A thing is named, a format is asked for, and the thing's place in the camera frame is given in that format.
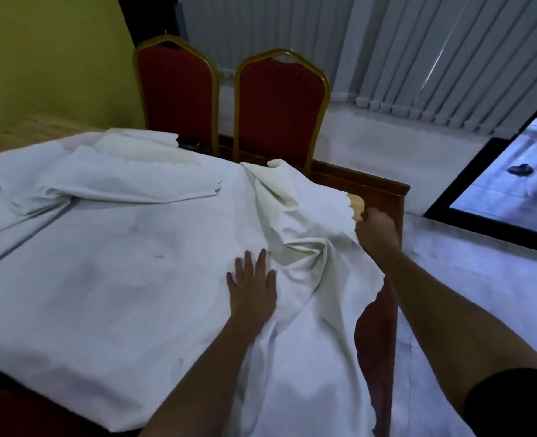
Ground brown wooden table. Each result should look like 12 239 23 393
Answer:
177 134 411 437

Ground large white tablecloth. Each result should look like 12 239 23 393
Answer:
0 141 386 437

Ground black shirt sleeve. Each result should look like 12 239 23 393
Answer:
463 365 537 437

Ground red chair with gold frame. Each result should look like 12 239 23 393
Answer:
133 34 220 156
232 48 331 175

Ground red upholstered chair seat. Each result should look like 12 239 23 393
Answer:
0 388 142 437

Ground black framed glass door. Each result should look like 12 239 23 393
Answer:
423 88 537 258

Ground crumpled white scalloped cloth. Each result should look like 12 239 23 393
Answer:
4 128 224 216

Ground person's left forearm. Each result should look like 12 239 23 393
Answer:
138 314 273 437

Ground grey vertical blinds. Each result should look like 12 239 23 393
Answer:
177 0 357 84
355 0 537 138

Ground person's right forearm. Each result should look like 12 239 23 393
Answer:
368 246 537 417

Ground person's right hand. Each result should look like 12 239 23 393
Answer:
355 208 402 260

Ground person's left hand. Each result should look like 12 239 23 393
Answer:
226 249 278 335

